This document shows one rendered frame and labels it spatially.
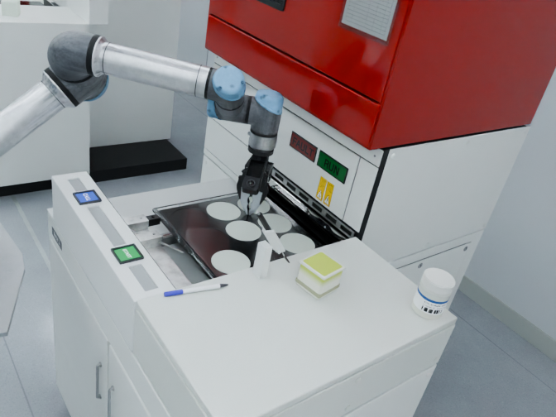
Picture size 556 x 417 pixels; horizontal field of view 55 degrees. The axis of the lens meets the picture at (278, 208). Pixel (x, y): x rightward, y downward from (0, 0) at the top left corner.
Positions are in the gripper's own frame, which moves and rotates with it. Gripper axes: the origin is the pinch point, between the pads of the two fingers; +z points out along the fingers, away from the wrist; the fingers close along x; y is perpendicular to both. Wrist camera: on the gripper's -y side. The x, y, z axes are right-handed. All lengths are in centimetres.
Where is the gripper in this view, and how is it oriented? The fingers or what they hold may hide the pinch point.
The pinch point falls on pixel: (248, 212)
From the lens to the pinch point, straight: 153.1
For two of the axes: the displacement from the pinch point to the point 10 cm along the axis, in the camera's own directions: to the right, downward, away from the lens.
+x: -9.6, -2.6, 1.1
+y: 2.2, -4.6, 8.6
